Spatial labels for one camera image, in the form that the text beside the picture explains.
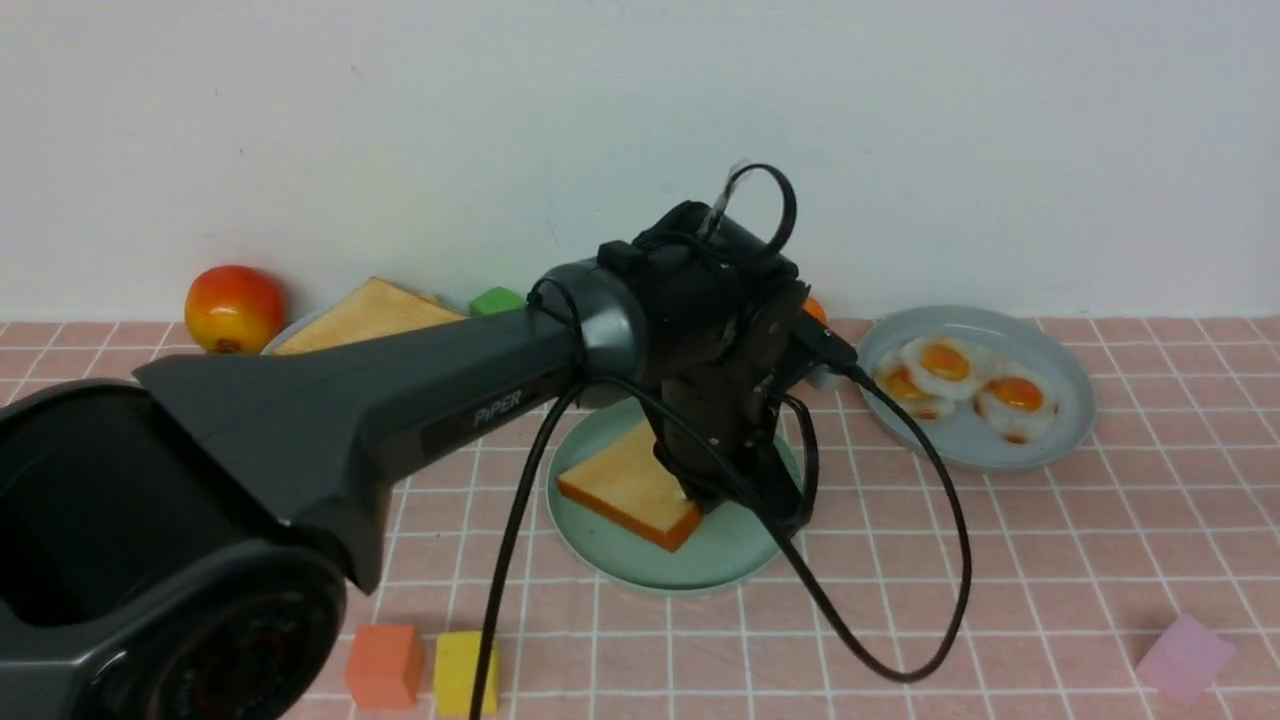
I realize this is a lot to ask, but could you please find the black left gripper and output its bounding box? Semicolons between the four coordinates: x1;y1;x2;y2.
596;201;813;536

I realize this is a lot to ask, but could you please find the red yellow apple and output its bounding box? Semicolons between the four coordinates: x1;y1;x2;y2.
184;264;288;355

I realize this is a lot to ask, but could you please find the orange cube block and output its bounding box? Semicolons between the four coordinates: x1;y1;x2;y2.
344;624;425;711

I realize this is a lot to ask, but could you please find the grey toast plate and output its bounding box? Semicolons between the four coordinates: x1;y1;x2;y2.
261;302;343;356

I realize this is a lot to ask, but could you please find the orange fruit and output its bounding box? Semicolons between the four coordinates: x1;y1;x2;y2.
803;296;829;325

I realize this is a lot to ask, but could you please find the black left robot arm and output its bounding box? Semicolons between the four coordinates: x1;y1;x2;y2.
3;201;806;719

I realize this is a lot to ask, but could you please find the green cube block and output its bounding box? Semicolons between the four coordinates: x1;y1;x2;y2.
468;286;526;318

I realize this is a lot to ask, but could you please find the toast slice of stack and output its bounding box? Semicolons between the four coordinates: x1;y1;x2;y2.
325;277;465;346

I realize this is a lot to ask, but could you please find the grey egg plate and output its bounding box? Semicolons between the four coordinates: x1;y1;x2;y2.
859;305;1098;473

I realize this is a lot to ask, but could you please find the pink checked tablecloth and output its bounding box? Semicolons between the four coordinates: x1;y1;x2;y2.
1;316;1279;719

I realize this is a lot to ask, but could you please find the yellow cube block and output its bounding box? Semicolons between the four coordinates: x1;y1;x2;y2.
431;630;484;719

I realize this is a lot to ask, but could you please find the pink cube block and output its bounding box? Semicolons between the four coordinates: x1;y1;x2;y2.
1135;614;1238;708

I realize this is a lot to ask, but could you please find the green centre plate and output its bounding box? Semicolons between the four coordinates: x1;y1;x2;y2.
545;398;782;596

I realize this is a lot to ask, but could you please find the fried egg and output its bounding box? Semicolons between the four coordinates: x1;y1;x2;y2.
873;357;956;421
899;336;998;404
972;364;1060;445

